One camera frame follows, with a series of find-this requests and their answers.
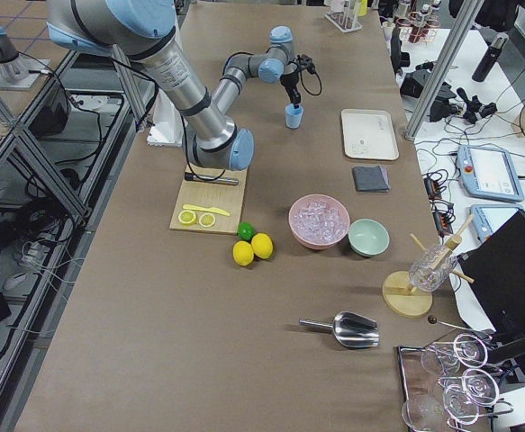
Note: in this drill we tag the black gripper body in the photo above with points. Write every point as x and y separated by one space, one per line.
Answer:
289 83

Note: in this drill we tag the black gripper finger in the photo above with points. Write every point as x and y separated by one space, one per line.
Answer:
294 96

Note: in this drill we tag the light blue cup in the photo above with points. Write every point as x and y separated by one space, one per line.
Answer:
293 116

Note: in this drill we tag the pink bowl of ice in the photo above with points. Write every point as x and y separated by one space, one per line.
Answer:
318 221

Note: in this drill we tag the glass cup on stand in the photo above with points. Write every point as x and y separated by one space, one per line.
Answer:
433 267

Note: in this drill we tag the wooden cup stand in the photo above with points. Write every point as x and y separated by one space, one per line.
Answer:
403 298

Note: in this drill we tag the steel ice scoop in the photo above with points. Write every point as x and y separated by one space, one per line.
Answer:
349 329

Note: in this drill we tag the cream rabbit tray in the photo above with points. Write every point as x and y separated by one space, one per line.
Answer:
368 135

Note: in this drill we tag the grey folded cloth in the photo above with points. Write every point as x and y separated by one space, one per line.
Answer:
370 179

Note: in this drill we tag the wooden cutting board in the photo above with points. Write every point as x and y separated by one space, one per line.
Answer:
206 194

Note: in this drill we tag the green lime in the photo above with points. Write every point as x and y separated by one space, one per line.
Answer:
246 231

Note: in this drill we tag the yellow lemon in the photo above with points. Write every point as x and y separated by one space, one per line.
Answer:
242 253
262 245

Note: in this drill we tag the lemon slice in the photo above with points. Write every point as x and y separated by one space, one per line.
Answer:
207 220
187 217

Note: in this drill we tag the yellow plastic knife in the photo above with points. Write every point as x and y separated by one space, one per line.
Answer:
214 210

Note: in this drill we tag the green bowl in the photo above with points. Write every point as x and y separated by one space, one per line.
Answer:
368 238

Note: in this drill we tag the teach pendant tablet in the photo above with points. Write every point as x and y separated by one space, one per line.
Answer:
488 218
488 173

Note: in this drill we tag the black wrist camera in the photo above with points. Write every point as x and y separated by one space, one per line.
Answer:
305 63

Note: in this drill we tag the white wire cup rack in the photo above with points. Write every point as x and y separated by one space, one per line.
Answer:
343 14

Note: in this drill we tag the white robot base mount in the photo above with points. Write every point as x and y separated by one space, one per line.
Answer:
166 128

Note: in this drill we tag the aluminium frame post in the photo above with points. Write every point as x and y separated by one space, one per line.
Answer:
456 36

